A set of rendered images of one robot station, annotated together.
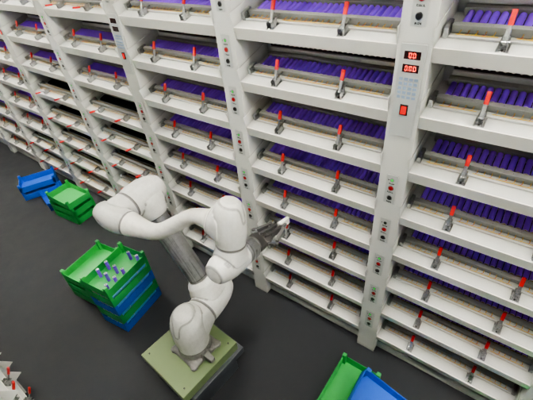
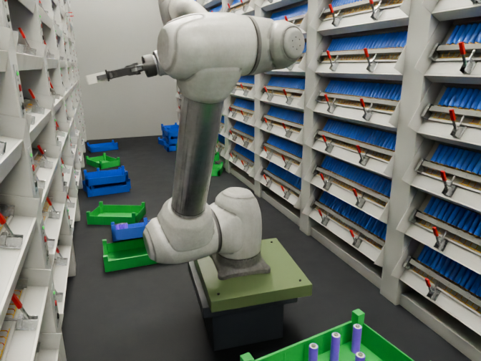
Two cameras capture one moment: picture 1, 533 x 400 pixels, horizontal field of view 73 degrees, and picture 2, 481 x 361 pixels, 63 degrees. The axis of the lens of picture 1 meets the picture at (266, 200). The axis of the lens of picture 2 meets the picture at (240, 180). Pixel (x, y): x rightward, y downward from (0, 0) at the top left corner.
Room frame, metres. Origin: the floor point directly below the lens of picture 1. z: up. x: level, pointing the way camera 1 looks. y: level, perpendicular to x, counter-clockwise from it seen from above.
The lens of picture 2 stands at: (2.03, 1.04, 0.92)
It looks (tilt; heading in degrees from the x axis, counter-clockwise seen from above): 17 degrees down; 210
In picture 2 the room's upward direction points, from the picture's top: 1 degrees counter-clockwise
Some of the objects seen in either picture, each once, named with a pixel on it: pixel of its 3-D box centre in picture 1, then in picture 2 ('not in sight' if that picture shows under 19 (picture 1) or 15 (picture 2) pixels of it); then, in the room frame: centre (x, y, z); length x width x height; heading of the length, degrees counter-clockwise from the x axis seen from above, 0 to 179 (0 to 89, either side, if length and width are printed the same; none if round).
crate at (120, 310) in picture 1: (124, 286); not in sight; (1.43, 0.90, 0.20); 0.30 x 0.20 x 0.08; 148
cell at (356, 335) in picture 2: not in sight; (356, 338); (1.30, 0.90, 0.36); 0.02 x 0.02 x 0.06
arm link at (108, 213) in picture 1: (114, 215); (269, 46); (1.16, 0.62, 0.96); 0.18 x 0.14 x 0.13; 59
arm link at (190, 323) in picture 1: (189, 325); (235, 220); (0.98, 0.41, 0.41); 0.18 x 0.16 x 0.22; 149
